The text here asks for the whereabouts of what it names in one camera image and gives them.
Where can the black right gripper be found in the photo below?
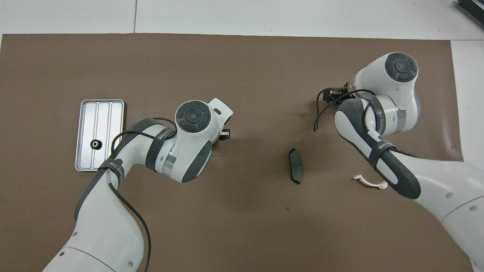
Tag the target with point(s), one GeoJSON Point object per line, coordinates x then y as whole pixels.
{"type": "Point", "coordinates": [340, 93]}

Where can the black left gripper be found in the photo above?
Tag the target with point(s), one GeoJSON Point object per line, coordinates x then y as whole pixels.
{"type": "Point", "coordinates": [225, 135]}

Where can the large black bearing gear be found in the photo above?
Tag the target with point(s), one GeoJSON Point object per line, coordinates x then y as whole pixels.
{"type": "Point", "coordinates": [93, 146]}

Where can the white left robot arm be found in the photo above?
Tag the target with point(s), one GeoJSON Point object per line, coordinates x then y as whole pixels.
{"type": "Point", "coordinates": [106, 234]}

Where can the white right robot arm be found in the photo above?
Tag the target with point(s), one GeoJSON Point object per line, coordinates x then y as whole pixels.
{"type": "Point", "coordinates": [446, 189]}

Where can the silver metal tray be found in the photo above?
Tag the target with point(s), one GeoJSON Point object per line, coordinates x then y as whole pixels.
{"type": "Point", "coordinates": [85, 132]}

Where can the brown table mat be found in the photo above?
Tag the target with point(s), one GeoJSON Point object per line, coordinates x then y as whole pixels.
{"type": "Point", "coordinates": [245, 75]}

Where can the long dark brake pad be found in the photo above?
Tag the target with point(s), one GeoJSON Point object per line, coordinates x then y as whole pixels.
{"type": "Point", "coordinates": [295, 168]}

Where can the grey ribbed device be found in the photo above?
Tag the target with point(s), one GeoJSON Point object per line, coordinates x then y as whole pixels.
{"type": "Point", "coordinates": [472, 7]}

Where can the white curved plastic bracket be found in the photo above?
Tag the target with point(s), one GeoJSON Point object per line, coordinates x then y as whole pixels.
{"type": "Point", "coordinates": [363, 180]}

